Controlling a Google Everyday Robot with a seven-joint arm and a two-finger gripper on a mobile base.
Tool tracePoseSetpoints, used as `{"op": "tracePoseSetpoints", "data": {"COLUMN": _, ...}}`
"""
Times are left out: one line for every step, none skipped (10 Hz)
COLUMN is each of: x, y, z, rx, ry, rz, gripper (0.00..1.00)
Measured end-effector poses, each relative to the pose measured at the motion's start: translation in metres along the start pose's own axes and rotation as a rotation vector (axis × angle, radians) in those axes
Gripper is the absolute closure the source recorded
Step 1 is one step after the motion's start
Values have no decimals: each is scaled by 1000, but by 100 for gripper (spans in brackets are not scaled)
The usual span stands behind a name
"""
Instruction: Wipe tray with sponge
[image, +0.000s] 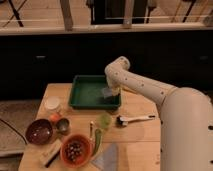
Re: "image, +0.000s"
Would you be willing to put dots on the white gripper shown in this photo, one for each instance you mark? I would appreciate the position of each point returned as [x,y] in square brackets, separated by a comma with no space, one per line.
[114,87]

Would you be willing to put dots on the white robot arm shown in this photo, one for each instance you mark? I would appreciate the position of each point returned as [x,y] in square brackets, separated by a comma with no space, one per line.
[186,117]

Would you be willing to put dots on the green plastic tray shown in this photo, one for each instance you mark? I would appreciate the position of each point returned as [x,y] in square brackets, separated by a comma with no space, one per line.
[86,93]

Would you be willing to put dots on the green ladle spoon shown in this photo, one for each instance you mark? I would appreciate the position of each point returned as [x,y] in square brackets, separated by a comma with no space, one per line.
[102,124]

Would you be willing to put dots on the small metal cup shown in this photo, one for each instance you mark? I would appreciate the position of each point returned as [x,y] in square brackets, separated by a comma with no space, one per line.
[63,125]

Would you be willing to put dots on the orange small object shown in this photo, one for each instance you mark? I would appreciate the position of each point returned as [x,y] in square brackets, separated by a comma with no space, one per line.
[54,117]

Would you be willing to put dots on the grey folded cloth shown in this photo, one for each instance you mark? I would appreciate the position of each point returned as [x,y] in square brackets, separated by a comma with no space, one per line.
[108,159]

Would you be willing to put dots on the orange bowl with beads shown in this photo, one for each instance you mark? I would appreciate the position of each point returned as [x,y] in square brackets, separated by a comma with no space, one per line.
[76,151]

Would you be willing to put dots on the dark brown bowl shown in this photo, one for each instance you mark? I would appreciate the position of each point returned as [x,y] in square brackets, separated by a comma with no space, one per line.
[39,132]

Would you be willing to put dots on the wooden block eraser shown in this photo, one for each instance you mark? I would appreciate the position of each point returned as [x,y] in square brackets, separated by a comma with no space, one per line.
[47,156]

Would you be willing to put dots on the white handled black brush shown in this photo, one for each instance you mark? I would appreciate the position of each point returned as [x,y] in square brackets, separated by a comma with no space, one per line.
[124,120]

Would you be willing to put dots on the small wooden handled utensil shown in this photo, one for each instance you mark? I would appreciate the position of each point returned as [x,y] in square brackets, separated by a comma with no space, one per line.
[91,130]

